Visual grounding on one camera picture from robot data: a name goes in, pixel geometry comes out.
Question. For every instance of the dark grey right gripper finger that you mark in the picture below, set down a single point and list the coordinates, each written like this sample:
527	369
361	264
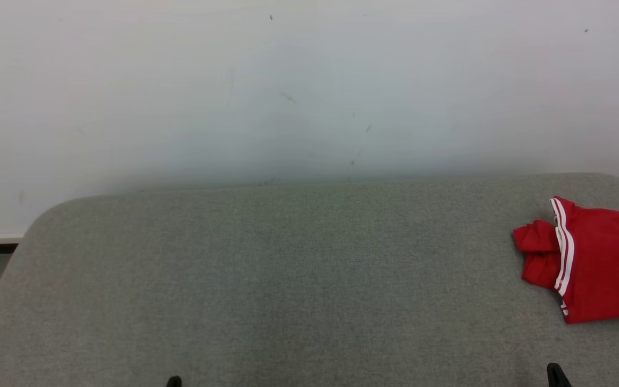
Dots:
558	378

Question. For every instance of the red white Bulls jersey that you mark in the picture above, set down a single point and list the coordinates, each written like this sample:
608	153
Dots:
610	263

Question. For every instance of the grey fabric sofa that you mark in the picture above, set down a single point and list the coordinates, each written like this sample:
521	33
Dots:
288	279

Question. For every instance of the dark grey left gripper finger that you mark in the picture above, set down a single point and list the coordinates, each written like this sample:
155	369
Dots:
174	382

